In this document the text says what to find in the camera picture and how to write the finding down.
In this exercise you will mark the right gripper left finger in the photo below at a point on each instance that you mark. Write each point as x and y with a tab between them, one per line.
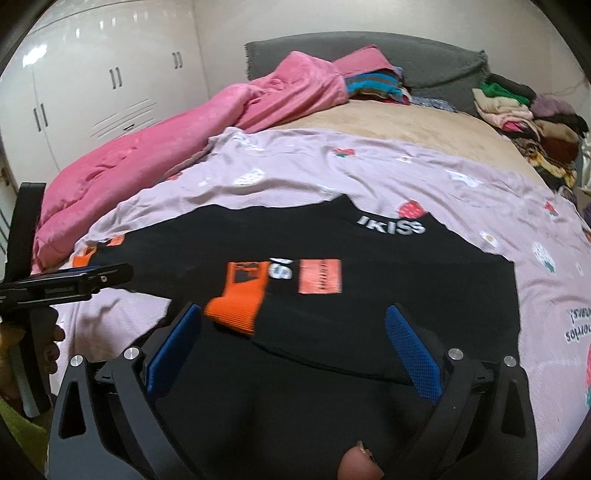
105	423

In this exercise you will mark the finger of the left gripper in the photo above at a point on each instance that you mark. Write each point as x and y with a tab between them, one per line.
100	277

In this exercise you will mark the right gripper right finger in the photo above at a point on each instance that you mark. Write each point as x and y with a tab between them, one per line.
481	425

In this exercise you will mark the black sweater orange cuffs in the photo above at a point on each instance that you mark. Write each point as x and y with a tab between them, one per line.
294	362

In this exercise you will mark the pile of folded clothes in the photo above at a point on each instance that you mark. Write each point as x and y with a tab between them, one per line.
545	130

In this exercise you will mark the striped folded clothes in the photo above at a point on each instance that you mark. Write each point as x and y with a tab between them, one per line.
369	75

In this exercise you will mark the left hand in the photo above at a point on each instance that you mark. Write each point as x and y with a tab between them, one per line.
47	351

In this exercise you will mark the right hand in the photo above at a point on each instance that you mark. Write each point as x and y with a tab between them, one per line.
359	463

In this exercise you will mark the white wardrobe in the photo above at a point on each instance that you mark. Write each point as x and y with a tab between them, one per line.
93	71

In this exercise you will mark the pink strawberry print quilt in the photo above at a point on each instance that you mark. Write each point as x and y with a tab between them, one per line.
498	211

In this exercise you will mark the pink fleece blanket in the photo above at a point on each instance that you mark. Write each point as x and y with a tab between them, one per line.
97	182

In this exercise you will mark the beige bed sheet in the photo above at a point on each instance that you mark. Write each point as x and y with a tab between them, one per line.
452	133

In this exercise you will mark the grey quilted headboard cover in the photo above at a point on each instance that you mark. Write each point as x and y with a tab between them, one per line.
431	69

